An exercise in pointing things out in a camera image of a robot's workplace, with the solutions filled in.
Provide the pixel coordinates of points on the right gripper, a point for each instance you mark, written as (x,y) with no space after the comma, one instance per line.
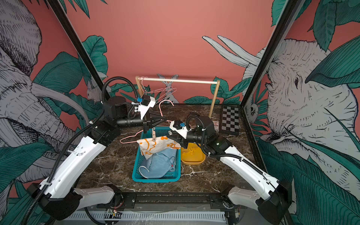
(180,140)

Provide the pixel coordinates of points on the white slotted cable duct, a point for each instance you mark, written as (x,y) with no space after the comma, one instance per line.
(209,216)

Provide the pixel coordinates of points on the checkerboard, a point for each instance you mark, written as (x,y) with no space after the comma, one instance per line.
(229,120)

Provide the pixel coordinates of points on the teal plastic basket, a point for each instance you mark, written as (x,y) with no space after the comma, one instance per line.
(170,176)

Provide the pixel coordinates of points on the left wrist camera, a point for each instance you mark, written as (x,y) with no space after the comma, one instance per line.
(143,104)

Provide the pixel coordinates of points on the small white red box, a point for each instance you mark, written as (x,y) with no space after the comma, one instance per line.
(216,125)

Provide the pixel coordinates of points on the white clothespin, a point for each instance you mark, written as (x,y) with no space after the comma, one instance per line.
(153,134)

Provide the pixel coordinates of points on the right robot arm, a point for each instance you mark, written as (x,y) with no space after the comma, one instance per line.
(270,196)

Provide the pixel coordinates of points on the cream orange towel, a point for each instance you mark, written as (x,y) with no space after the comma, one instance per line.
(149,146)

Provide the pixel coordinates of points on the pink wire hanger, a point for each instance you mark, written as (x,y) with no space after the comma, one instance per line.
(143,84)

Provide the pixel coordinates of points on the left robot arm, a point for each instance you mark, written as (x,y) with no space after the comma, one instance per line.
(56,196)

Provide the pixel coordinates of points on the dark blue towel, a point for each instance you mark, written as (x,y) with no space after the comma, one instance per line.
(159,164)

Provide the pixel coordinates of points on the yellow plastic tray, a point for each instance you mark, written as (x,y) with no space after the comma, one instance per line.
(192,155)

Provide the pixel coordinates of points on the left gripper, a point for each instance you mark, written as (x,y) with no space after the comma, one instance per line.
(148,121)

